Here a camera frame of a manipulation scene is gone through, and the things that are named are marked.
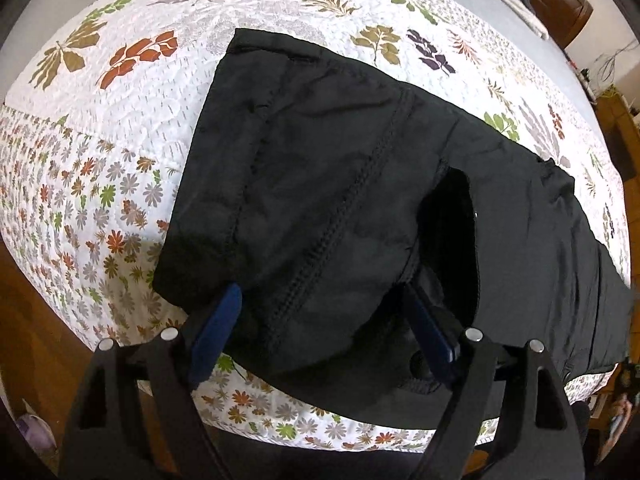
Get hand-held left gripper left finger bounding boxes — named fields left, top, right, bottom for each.
left=60, top=282, right=244, bottom=480

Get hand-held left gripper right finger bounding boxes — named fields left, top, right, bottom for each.
left=401, top=284, right=587, bottom=480

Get purple and white bag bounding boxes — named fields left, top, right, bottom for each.
left=14, top=399, right=57, bottom=457

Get floral quilted bedspread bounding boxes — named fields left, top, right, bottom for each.
left=0, top=0, right=632, bottom=448

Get pile of folded clothes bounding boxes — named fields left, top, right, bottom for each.
left=487, top=0, right=551, bottom=42

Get wooden wall cabinet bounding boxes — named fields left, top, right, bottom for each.
left=596, top=91, right=640, bottom=181

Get tangle of wall cables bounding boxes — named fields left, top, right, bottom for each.
left=575, top=42, right=623, bottom=103

